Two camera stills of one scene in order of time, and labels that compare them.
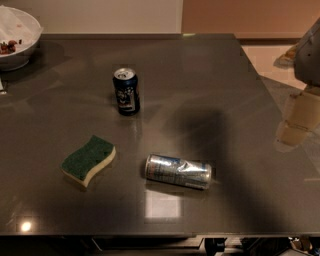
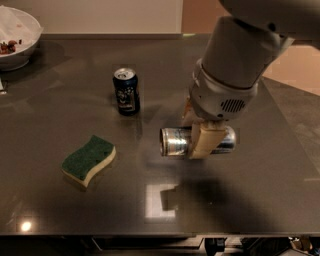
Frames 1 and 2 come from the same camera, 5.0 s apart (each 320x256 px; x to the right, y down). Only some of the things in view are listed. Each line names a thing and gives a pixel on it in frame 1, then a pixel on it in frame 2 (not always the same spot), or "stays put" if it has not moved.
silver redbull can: (178, 171) -> (178, 141)
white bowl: (20, 36) stays put
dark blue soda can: (127, 88) stays put
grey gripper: (308, 60) -> (218, 97)
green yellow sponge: (88, 160) stays put
